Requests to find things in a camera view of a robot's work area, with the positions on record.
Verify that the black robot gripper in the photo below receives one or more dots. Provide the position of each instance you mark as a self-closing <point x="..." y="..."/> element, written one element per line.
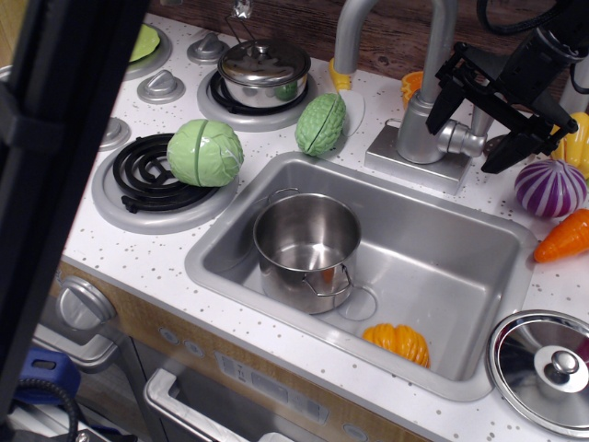
<point x="512" y="90"/>

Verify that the silver faucet lever handle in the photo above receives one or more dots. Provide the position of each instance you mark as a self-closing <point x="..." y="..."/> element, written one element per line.
<point x="481" y="122"/>

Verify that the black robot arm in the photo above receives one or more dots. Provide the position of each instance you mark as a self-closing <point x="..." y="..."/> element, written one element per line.
<point x="572" y="16"/>

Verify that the orange toy fruit piece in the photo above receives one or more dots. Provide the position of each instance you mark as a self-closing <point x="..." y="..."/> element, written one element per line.
<point x="410" y="83"/>

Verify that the purple toy onion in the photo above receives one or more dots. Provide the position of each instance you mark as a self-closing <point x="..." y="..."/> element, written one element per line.
<point x="550" y="188"/>

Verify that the yellow toy bell pepper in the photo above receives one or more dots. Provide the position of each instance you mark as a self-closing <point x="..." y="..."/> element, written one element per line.
<point x="573" y="148"/>

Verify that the orange toy carrot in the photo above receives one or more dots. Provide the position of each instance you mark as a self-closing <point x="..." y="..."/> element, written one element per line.
<point x="569" y="238"/>

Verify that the grey toy sink basin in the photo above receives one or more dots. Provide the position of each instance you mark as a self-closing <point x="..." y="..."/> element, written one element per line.
<point x="449" y="272"/>

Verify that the green toy bitter melon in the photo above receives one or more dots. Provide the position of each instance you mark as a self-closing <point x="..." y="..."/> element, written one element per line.
<point x="320" y="125"/>

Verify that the steel pot in sink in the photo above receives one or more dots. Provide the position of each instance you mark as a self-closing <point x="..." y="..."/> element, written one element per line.
<point x="307" y="245"/>

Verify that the lidded steel pot on burner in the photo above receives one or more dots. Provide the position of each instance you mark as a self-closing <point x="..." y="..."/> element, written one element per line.
<point x="264" y="73"/>

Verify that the orange toy pumpkin half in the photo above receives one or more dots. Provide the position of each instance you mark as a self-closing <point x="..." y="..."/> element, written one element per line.
<point x="401" y="340"/>

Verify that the steel pot lid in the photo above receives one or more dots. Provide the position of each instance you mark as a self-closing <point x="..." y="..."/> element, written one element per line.
<point x="538" y="360"/>

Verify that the green toy cabbage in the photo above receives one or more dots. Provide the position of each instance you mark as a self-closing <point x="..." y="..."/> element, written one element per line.
<point x="205" y="153"/>

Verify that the grey stove knob rear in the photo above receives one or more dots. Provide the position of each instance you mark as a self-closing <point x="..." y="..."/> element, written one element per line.
<point x="208" y="50"/>

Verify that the grey stove knob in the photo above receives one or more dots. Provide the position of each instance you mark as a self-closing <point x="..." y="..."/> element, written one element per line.
<point x="162" y="88"/>
<point x="116" y="135"/>
<point x="208" y="50"/>

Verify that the grey stove knob middle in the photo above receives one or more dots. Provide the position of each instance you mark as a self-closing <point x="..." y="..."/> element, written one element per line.
<point x="162" y="88"/>

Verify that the black front coil burner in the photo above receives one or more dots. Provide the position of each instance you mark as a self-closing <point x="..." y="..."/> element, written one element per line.
<point x="145" y="178"/>

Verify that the grey stove knob front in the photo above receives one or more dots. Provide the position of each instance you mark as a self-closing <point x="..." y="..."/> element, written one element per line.
<point x="116" y="135"/>

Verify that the silver oven dial knob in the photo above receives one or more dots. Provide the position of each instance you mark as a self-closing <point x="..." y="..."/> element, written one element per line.
<point x="81" y="306"/>

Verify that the blue clamp tool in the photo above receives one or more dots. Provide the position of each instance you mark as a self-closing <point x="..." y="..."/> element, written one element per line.
<point x="46" y="377"/>

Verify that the yellow handled toy knife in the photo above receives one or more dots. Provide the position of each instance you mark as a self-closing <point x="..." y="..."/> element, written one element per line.
<point x="354" y="101"/>

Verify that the wire whisk utensil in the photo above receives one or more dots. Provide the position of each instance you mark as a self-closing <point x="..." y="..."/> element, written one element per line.
<point x="237" y="20"/>

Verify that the black foreground camera post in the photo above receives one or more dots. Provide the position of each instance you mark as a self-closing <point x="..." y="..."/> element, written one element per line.
<point x="70" y="60"/>

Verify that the silver oven door handle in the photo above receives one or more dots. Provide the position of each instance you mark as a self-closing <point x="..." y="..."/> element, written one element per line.
<point x="199" y="409"/>

